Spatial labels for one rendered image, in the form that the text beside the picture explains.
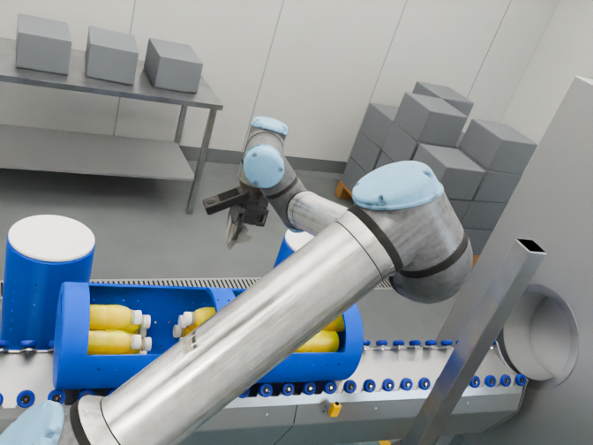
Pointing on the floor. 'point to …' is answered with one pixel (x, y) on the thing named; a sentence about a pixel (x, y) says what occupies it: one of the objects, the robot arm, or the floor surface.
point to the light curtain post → (476, 340)
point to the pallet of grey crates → (445, 154)
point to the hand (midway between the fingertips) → (227, 244)
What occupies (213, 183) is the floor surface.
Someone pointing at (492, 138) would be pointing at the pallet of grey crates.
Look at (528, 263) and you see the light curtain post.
